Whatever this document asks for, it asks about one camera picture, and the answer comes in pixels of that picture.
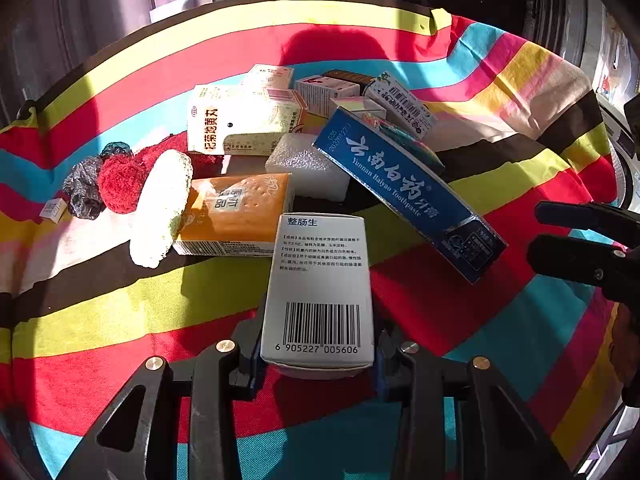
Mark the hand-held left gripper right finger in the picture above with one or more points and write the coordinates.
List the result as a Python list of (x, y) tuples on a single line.
[(385, 370)]

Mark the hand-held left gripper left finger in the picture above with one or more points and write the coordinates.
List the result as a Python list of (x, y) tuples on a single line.
[(249, 356)]

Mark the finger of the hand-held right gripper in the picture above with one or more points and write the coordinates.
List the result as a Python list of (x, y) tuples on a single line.
[(570, 257), (585, 217)]

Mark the white barcode medicine box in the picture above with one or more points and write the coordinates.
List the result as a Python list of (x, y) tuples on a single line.
[(320, 270)]

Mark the orange tissue pack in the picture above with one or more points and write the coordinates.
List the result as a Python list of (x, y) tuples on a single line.
[(230, 215)]

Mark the blue toothpaste box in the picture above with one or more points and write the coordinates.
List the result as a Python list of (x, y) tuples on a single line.
[(405, 185)]

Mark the red knitted cloth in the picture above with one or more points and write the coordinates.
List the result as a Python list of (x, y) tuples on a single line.
[(122, 185)]

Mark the white box with green print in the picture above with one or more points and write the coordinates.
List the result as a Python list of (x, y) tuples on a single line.
[(400, 100)]

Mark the cream box with red letters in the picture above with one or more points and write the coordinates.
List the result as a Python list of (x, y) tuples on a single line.
[(240, 120)]

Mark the small label tag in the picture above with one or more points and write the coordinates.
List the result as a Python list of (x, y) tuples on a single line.
[(54, 210)]

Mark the black box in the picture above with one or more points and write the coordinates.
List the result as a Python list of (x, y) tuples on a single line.
[(350, 79)]

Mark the cream box with line drawing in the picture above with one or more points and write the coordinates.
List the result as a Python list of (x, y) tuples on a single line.
[(265, 76)]

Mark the person's right hand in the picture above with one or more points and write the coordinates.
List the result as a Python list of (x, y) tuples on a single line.
[(627, 355)]

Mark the colourful striped tablecloth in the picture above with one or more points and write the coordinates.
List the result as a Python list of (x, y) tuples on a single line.
[(150, 320)]

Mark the white loofah pad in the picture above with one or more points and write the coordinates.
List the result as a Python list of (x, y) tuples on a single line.
[(160, 210)]

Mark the white foam block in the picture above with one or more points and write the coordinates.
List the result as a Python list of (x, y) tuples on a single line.
[(305, 165)]

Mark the small holographic box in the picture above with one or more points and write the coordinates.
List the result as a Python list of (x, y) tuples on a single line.
[(357, 107)]

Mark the small white and red box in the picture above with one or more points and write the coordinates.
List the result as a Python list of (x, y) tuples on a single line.
[(320, 95)]

